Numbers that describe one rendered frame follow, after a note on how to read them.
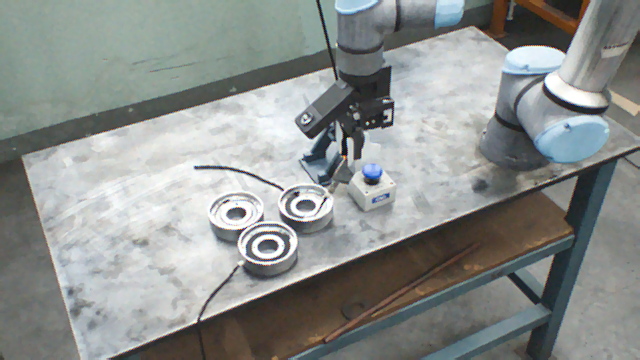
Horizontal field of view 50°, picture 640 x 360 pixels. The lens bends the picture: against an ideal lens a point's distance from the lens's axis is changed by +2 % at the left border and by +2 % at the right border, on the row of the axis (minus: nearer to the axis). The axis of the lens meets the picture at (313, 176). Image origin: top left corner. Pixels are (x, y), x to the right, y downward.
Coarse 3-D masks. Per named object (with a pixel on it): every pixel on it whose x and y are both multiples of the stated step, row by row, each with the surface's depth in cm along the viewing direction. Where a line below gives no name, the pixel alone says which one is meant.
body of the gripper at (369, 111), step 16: (384, 64) 112; (352, 80) 109; (368, 80) 109; (384, 80) 112; (368, 96) 114; (384, 96) 115; (352, 112) 112; (368, 112) 113; (384, 112) 114; (352, 128) 113; (368, 128) 117
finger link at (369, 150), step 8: (368, 136) 118; (352, 144) 116; (368, 144) 119; (376, 144) 120; (352, 152) 117; (368, 152) 120; (376, 152) 121; (352, 160) 119; (360, 160) 119; (352, 168) 121
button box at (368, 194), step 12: (360, 180) 133; (372, 180) 132; (384, 180) 132; (348, 192) 136; (360, 192) 131; (372, 192) 130; (384, 192) 131; (360, 204) 133; (372, 204) 132; (384, 204) 133
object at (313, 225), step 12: (288, 192) 132; (300, 192) 133; (312, 192) 133; (324, 192) 132; (300, 204) 132; (312, 204) 132; (288, 216) 126; (324, 216) 126; (300, 228) 126; (312, 228) 127
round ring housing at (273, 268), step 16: (256, 224) 124; (272, 224) 125; (240, 240) 122; (256, 240) 123; (272, 240) 124; (240, 256) 121; (272, 256) 120; (288, 256) 118; (256, 272) 120; (272, 272) 119
